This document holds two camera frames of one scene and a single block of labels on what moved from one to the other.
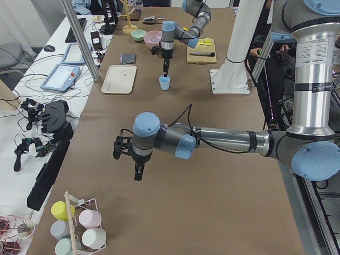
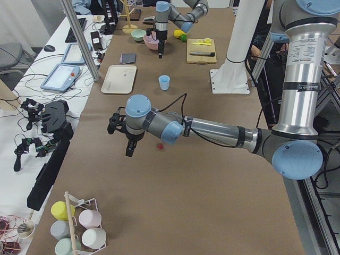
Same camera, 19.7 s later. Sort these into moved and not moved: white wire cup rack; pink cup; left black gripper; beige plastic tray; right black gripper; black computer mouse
Moved: right black gripper; left black gripper
Not moved: black computer mouse; beige plastic tray; white wire cup rack; pink cup
